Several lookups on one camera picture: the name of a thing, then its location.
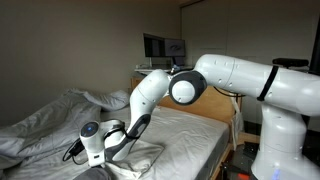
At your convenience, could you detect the white cloth with green print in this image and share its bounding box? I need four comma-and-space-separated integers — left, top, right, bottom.
101, 139, 166, 180

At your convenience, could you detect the small black monitor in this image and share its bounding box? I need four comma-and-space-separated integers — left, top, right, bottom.
163, 38, 186, 67

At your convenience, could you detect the white pillow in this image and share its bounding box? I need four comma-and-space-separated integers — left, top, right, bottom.
83, 89, 132, 112

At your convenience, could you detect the white plastic bag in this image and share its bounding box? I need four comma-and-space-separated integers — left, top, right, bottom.
228, 96, 246, 151

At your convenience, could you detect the black side table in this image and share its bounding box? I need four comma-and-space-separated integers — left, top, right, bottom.
219, 141, 264, 180

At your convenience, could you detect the white crumpled duvet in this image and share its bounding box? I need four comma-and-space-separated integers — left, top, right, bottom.
0, 88, 103, 171

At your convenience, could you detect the black mounted device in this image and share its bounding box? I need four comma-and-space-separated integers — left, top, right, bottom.
272, 57, 310, 70

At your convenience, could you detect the black velcro strap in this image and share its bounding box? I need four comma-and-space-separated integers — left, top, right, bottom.
256, 65, 280, 102

